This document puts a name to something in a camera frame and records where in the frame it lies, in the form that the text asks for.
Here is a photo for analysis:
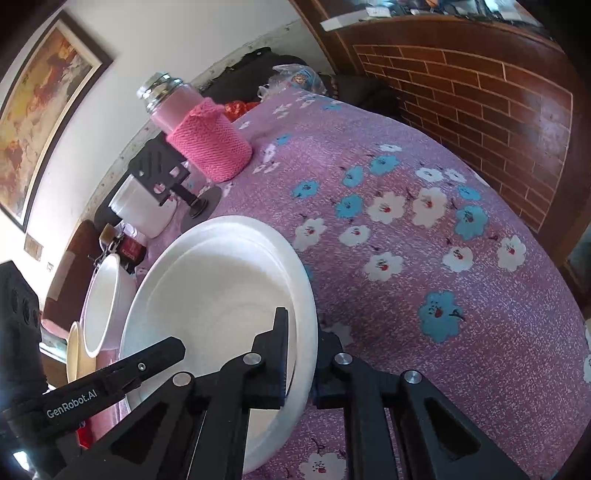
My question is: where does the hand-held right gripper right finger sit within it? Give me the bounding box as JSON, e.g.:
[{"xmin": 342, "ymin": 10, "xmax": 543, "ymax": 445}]
[{"xmin": 313, "ymin": 332, "xmax": 530, "ymax": 480}]

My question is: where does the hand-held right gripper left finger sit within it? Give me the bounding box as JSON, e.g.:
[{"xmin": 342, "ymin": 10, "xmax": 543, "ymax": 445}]
[{"xmin": 55, "ymin": 307, "xmax": 297, "ymax": 480}]

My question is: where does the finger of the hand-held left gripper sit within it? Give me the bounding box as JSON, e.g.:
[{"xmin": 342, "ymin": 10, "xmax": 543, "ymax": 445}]
[{"xmin": 0, "ymin": 336, "xmax": 187, "ymax": 440}]

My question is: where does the cream plastic bowl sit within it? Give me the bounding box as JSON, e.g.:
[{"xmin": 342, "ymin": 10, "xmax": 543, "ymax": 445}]
[{"xmin": 66, "ymin": 322, "xmax": 96, "ymax": 384}]

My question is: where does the white bowl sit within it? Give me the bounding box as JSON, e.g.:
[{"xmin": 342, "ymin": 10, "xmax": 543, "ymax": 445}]
[{"xmin": 82, "ymin": 252, "xmax": 140, "ymax": 359}]

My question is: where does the large white plate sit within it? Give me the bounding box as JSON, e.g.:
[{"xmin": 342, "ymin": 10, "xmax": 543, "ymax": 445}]
[{"xmin": 119, "ymin": 216, "xmax": 320, "ymax": 474}]

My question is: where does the purple floral tablecloth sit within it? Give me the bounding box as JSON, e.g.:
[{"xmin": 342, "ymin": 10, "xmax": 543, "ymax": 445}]
[{"xmin": 78, "ymin": 88, "xmax": 591, "ymax": 480}]

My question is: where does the dark glass jar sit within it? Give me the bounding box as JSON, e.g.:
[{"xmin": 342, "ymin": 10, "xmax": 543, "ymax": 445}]
[{"xmin": 99, "ymin": 223, "xmax": 149, "ymax": 274}]

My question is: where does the white plastic jar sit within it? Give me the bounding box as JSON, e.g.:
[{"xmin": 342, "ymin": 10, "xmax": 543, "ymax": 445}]
[{"xmin": 108, "ymin": 175, "xmax": 179, "ymax": 239}]

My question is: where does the black phone stand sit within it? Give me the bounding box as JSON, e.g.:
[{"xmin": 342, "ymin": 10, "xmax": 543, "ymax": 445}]
[{"xmin": 129, "ymin": 137, "xmax": 223, "ymax": 219}]

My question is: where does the pink bottle with knit sleeve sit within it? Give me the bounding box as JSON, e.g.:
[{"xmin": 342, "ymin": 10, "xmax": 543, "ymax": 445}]
[{"xmin": 136, "ymin": 71, "xmax": 254, "ymax": 184}]

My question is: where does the red plastic bag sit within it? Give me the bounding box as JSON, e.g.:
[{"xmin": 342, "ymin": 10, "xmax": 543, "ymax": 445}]
[{"xmin": 224, "ymin": 100, "xmax": 260, "ymax": 122}]

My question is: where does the clear plastic bag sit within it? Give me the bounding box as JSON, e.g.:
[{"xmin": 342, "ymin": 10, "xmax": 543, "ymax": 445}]
[{"xmin": 257, "ymin": 63, "xmax": 327, "ymax": 100}]

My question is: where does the black sofa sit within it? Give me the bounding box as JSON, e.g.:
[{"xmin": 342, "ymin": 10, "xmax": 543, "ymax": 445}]
[{"xmin": 202, "ymin": 46, "xmax": 403, "ymax": 136}]

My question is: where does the brown brick-pattern wooden partition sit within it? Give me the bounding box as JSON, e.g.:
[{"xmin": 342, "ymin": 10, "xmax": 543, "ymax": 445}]
[{"xmin": 290, "ymin": 0, "xmax": 591, "ymax": 282}]

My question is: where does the white box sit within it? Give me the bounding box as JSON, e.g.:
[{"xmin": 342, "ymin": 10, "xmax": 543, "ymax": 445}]
[{"xmin": 320, "ymin": 11, "xmax": 394, "ymax": 32}]

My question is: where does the small wall plaque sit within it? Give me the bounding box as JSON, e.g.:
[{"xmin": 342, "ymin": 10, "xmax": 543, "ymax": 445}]
[{"xmin": 23, "ymin": 233, "xmax": 45, "ymax": 260}]

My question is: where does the framed wall painting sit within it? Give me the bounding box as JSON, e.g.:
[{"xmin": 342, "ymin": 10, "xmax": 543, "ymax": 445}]
[{"xmin": 0, "ymin": 11, "xmax": 114, "ymax": 232}]

